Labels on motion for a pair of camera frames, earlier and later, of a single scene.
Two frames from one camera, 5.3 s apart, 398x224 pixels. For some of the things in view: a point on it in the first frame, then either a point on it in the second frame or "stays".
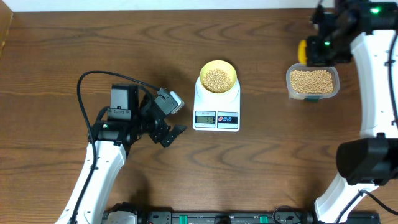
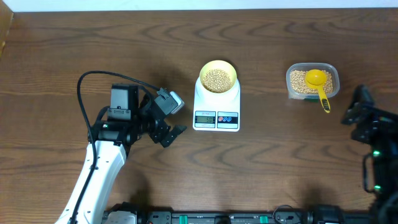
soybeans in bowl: [217, 81] stays
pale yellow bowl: [217, 76] stays
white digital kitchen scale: [212, 112] stays
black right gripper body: [327, 51] → [374, 129]
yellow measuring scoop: [302, 54] → [314, 78]
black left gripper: [157, 134] stays
